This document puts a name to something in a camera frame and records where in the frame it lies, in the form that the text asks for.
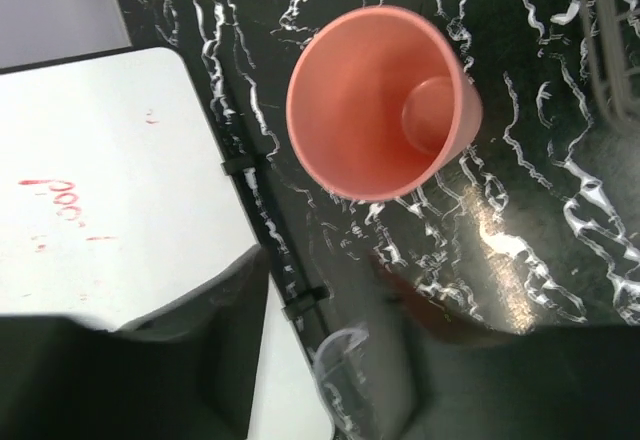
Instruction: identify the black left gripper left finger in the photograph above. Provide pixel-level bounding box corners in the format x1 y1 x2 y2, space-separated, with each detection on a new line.
1 247 270 439

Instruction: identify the clear drinking glass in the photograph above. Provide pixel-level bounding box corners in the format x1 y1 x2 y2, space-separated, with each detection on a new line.
312 327 416 440

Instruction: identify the pink plastic cup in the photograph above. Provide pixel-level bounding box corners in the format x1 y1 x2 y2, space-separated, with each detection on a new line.
286 6 483 202

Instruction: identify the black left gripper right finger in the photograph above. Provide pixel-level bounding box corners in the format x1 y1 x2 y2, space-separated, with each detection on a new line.
369 257 639 439

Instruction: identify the wire dish rack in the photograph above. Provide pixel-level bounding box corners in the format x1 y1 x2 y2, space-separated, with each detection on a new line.
579 0 639 132

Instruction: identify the white whiteboard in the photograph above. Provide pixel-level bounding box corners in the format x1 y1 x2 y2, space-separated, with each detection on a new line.
1 48 334 439

